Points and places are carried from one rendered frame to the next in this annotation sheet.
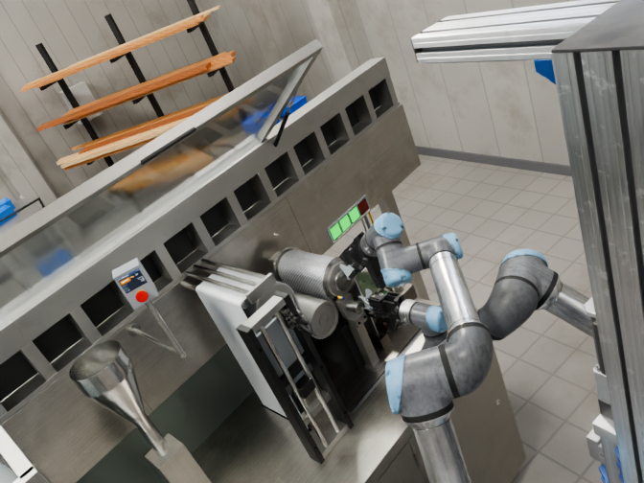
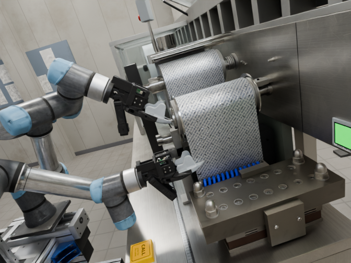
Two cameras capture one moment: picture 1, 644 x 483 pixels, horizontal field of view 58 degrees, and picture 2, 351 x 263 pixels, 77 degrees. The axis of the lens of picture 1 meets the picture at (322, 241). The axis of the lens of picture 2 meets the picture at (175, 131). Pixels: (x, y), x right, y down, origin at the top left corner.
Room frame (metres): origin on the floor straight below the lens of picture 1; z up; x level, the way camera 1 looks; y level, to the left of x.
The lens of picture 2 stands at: (1.94, -0.61, 1.46)
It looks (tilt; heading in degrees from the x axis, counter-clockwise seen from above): 21 degrees down; 122
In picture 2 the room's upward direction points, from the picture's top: 16 degrees counter-clockwise
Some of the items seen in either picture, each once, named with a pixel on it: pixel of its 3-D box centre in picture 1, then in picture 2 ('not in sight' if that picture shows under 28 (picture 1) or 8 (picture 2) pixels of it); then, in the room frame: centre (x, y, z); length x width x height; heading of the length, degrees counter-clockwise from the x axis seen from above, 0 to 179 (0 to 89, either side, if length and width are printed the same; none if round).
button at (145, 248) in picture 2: not in sight; (142, 253); (1.49, -0.27, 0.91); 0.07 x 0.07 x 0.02; 35
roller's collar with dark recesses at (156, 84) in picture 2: not in sight; (156, 84); (1.43, 0.18, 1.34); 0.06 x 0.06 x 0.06; 35
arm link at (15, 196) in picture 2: not in sight; (27, 191); (0.70, -0.15, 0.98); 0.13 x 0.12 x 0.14; 78
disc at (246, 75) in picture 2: (289, 266); (248, 95); (1.80, 0.14, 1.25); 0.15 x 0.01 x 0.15; 125
